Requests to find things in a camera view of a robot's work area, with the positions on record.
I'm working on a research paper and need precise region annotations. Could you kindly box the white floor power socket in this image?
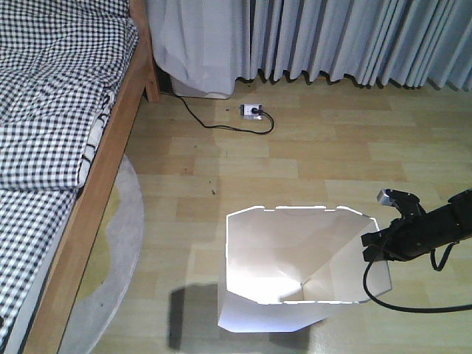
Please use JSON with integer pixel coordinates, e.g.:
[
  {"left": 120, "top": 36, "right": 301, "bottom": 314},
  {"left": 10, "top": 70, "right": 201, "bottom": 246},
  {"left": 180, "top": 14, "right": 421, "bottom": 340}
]
[{"left": 240, "top": 103, "right": 263, "bottom": 120}]

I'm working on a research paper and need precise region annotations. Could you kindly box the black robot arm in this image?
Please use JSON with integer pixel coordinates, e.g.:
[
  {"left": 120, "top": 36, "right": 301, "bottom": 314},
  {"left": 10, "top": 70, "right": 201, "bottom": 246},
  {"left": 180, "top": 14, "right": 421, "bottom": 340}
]
[{"left": 361, "top": 189, "right": 471, "bottom": 262}]

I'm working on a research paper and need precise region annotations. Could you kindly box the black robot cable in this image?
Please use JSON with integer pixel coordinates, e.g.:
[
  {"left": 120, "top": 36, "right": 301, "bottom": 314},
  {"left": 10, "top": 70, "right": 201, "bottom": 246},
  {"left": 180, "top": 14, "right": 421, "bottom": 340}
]
[{"left": 362, "top": 254, "right": 472, "bottom": 314}]

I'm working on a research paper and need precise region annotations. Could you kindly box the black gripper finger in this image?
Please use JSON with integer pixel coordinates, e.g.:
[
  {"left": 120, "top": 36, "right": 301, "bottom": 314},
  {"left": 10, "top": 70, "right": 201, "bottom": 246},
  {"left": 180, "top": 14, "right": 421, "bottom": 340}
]
[
  {"left": 361, "top": 231, "right": 384, "bottom": 246},
  {"left": 362, "top": 246, "right": 385, "bottom": 262}
]

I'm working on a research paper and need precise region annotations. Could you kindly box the white plastic trash bin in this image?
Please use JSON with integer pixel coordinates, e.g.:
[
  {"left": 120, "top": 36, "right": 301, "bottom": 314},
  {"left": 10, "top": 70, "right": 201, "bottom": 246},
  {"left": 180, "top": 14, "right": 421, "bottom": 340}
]
[{"left": 218, "top": 206, "right": 392, "bottom": 333}]

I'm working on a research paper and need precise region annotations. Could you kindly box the round grey rug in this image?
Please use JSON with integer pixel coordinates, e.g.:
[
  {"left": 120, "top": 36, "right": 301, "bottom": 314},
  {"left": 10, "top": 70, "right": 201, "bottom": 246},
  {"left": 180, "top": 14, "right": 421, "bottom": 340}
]
[{"left": 58, "top": 156, "right": 145, "bottom": 353}]

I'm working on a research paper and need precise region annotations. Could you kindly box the black power cord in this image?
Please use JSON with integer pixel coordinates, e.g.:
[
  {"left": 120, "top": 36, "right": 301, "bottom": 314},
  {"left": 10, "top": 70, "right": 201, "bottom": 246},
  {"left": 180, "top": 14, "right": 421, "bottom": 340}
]
[{"left": 170, "top": 91, "right": 276, "bottom": 135}]

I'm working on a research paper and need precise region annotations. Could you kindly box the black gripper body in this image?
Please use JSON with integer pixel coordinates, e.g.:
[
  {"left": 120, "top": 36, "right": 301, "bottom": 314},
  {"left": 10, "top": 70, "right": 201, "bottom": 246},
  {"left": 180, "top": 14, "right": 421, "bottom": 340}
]
[{"left": 384, "top": 209, "right": 461, "bottom": 262}]

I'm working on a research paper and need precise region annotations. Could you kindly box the grey pleated curtain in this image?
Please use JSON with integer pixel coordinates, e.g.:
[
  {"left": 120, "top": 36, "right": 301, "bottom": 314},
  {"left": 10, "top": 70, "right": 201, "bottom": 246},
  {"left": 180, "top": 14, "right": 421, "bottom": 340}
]
[{"left": 147, "top": 1, "right": 471, "bottom": 97}]

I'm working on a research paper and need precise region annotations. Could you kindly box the wooden bed frame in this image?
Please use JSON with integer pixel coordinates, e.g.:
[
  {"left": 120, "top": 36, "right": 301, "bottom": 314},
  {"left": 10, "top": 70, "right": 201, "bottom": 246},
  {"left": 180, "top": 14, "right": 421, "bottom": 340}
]
[{"left": 21, "top": 1, "right": 161, "bottom": 353}]

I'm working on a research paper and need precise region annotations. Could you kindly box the checkered folded quilt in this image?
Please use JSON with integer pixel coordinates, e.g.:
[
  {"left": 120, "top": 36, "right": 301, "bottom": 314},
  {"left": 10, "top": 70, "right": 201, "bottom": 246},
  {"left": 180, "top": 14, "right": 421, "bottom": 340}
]
[{"left": 1, "top": 1, "right": 138, "bottom": 190}]

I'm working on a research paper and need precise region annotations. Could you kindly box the checkered bed sheet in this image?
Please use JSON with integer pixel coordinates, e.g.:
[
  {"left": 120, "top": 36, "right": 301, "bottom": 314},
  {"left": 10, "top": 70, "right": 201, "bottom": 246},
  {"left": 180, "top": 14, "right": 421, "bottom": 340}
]
[{"left": 1, "top": 190, "right": 77, "bottom": 336}]

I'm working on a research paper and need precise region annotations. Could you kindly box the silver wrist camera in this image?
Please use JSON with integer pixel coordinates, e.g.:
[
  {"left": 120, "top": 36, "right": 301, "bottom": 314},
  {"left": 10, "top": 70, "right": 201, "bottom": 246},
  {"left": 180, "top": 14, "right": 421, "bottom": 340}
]
[{"left": 377, "top": 189, "right": 426, "bottom": 218}]

